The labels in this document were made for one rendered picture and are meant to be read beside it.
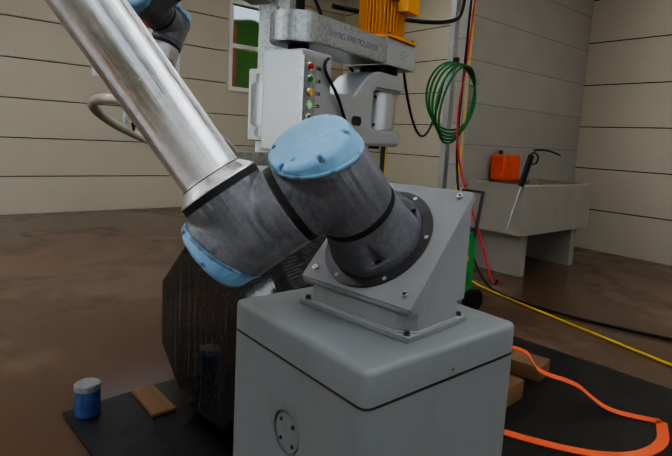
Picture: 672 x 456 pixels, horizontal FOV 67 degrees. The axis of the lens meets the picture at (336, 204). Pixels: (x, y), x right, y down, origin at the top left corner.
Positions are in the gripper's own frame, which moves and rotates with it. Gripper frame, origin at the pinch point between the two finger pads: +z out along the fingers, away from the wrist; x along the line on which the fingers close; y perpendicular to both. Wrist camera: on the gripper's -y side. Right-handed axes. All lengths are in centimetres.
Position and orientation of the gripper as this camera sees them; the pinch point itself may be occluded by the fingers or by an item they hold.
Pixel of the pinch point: (128, 122)
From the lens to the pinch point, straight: 158.4
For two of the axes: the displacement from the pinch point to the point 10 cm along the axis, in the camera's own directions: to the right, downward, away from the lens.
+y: 9.6, 2.6, -1.0
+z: -2.7, 9.4, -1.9
